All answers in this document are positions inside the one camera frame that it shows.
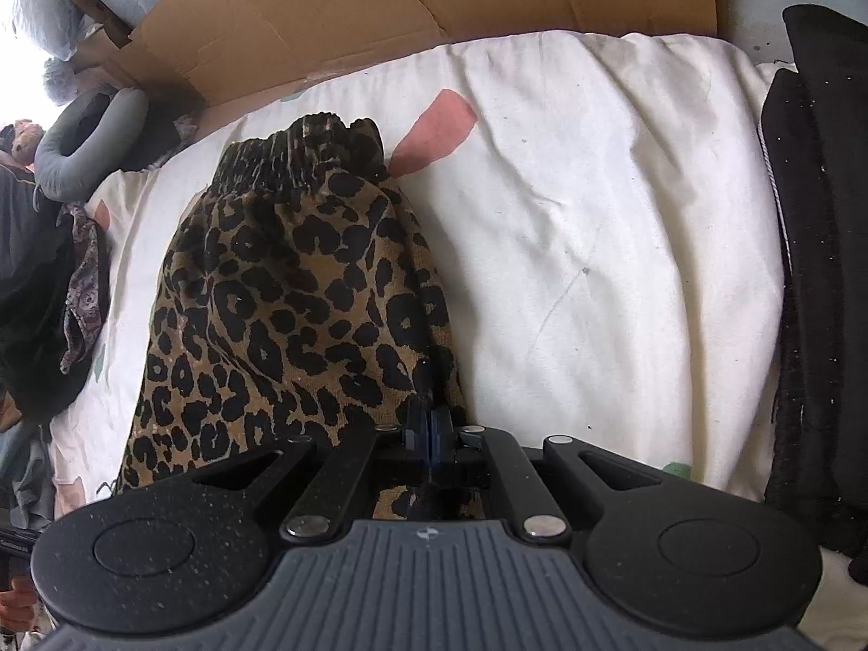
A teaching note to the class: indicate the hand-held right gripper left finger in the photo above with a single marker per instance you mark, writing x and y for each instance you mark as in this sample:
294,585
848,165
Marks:
422,439

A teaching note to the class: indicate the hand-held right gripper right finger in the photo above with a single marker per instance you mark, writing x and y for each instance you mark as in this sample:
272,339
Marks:
441,439

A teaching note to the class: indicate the leopard print skirt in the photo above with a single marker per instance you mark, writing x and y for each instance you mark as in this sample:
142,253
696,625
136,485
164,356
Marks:
271,298

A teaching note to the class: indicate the folded black clothes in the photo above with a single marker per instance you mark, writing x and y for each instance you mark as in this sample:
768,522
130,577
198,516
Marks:
827,217

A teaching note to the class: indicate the person's left hand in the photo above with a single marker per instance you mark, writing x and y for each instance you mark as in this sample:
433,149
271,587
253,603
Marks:
17,600

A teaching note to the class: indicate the grey-blue cloth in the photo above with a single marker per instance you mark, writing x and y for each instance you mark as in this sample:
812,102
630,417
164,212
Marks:
30,481

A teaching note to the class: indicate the brown cloth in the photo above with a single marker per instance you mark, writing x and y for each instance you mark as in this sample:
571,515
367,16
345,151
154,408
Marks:
8,413

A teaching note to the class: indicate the black garment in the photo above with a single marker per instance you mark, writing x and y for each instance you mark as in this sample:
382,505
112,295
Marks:
34,352

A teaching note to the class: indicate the cream bear print blanket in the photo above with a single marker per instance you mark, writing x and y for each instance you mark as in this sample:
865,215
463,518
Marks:
576,251

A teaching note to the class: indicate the paisley cloth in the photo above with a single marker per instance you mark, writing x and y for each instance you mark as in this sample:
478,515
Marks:
85,285

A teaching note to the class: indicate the grey neck pillow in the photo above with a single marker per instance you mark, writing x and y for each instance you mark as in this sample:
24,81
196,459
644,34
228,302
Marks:
51,157

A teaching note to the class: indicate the brown plush toy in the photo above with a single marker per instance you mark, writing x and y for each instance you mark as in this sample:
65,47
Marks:
20,139

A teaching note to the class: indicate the brown cardboard sheet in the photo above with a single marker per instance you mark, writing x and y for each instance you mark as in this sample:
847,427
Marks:
339,13

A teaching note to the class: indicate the clear plastic bag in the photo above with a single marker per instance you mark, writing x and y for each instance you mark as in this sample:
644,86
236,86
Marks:
62,81

